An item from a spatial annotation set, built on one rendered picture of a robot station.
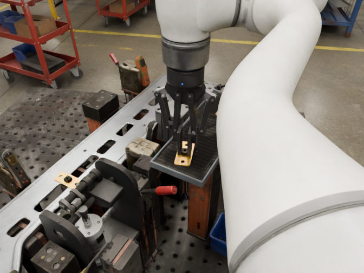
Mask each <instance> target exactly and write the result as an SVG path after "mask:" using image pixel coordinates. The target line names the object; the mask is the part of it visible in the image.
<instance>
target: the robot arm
mask: <svg viewBox="0 0 364 273"><path fill-rule="evenodd" d="M327 1H328V0H155V7H156V13H157V19H158V22H159V24H160V29H161V41H162V60H163V62H164V64H166V71H167V82H166V84H165V86H163V87H160V86H158V87H157V88H156V90H155V93H154V96H155V97H156V98H157V100H158V101H159V106H160V110H161V114H162V119H163V122H164V127H165V128H166V129H171V130H172V131H173V141H177V155H181V149H182V147H183V126H182V125H179V124H180V112H181V104H186V105H188V109H189V114H190V127H189V130H188V134H187V156H189V157H190V156H191V152H192V144H195V143H196V141H197V133H198V132H200V133H204V131H205V126H206V123H207V119H208V115H209V112H210V108H211V106H212V105H213V104H214V102H215V101H216V95H217V93H216V92H210V91H208V90H206V86H205V84H204V72H205V65H206V64H207V63H208V61H209V50H210V40H211V36H210V33H211V32H213V31H216V30H219V29H223V28H230V27H241V28H246V29H247V30H248V31H252V32H255V33H259V34H262V35H265V36H266V37H265V38H263V40H262V41H261V42H260V43H259V44H258V45H257V46H256V47H255V48H254V49H253V50H252V51H251V52H250V53H249V54H248V55H247V56H246V57H245V59H244V60H243V61H242V62H241V63H240V64H239V65H238V66H237V68H236V69H235V70H234V72H233V73H232V75H231V76H230V78H229V79H228V81H227V83H226V85H225V87H224V90H223V92H222V95H221V98H220V102H219V106H218V112H217V147H218V156H219V164H220V173H221V179H222V189H223V199H224V210H225V227H226V245H227V263H228V267H229V273H364V167H362V166H361V165H360V164H358V163H357V162H356V161H355V160H353V159H352V158H351V157H349V156H348V155H346V154H345V152H343V151H342V150H341V149H339V148H338V147H337V146H336V145H335V144H334V143H332V142H331V141H330V140H329V139H328V138H326V137H325V136H324V135H323V134H322V133H321V132H319V131H318V130H317V129H316V128H315V127H314V126H312V125H311V124H310V123H309V122H308V121H307V120H306V119H305V118H304V117H303V116H302V115H301V114H300V113H299V112H298V111H297V109H296V108H295V107H294V105H293V100H292V98H293V93H294V90H295V88H296V86H297V83H298V81H299V79H300V77H301V75H302V73H303V71H304V69H305V67H306V65H307V63H308V61H309V58H310V56H311V54H312V52H313V50H314V48H315V46H316V44H317V41H318V39H319V36H320V33H321V27H322V21H321V15H320V12H321V11H322V10H323V9H324V7H325V6H326V4H327ZM167 93H168V94H169V95H170V97H171V98H172V99H173V100H174V114H173V121H172V119H171V115H170V110H169V106H168V102H167V97H166V94H167ZM203 95H204V96H205V98H204V100H205V102H206V103H205V107H204V111H203V116H202V119H201V123H200V124H197V108H196V102H197V101H198V100H199V99H200V98H201V97H202V96H203Z"/></svg>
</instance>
